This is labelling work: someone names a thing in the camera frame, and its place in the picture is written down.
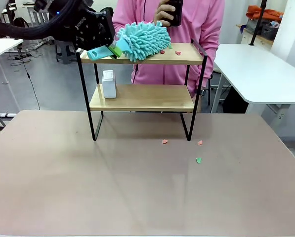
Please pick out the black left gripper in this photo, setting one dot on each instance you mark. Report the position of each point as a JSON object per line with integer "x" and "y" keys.
{"x": 93, "y": 29}

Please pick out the teal microfiber duster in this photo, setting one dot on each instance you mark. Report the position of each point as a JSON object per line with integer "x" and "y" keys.
{"x": 144, "y": 40}

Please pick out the white box clock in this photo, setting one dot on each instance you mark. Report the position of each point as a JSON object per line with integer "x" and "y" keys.
{"x": 109, "y": 85}

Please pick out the black mesh pen holder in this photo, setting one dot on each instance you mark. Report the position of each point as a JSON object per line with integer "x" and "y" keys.
{"x": 174, "y": 12}

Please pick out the two-tier wooden metal shelf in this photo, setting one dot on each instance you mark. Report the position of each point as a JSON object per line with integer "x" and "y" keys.
{"x": 142, "y": 98}

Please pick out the person's right hand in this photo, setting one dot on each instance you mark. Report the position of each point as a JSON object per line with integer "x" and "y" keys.
{"x": 163, "y": 13}

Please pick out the grey plastic stool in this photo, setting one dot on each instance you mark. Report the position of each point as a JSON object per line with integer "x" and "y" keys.
{"x": 64, "y": 53}

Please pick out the person in pink jacket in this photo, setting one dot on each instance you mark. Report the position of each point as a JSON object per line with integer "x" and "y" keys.
{"x": 194, "y": 29}

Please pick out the black backpack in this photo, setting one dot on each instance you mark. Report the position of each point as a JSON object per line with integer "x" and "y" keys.
{"x": 20, "y": 22}

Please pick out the orange paper scrap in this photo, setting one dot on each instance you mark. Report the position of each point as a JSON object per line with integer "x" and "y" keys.
{"x": 164, "y": 141}

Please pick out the white power strip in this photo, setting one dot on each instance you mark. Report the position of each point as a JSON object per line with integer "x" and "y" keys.
{"x": 7, "y": 115}

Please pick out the large white side table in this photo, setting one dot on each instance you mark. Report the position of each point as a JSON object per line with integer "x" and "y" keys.
{"x": 256, "y": 74}

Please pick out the black stand pole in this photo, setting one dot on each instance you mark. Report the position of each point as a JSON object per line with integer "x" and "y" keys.
{"x": 258, "y": 22}

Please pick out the orange cloth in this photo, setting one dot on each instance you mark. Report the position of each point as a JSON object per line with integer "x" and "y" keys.
{"x": 263, "y": 12}

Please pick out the grey storage bin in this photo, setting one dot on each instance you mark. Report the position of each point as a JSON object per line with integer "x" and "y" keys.
{"x": 269, "y": 30}

